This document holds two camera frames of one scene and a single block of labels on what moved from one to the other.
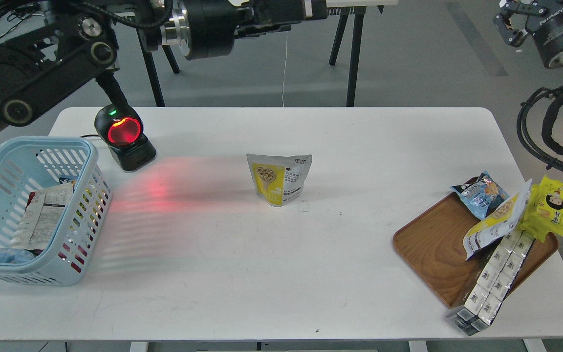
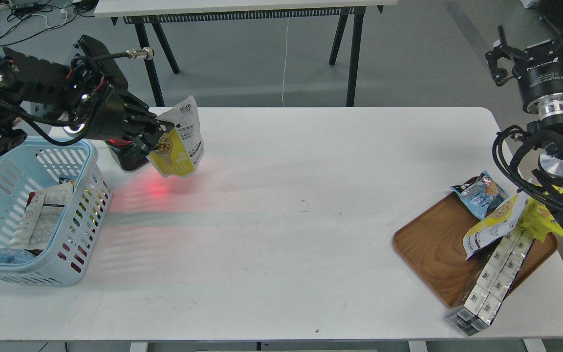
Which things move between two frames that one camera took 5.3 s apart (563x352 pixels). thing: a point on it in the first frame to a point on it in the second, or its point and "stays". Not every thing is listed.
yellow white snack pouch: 278,180 to 179,151
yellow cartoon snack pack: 548,209 stays
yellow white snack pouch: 501,221 stays
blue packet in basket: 8,255 stays
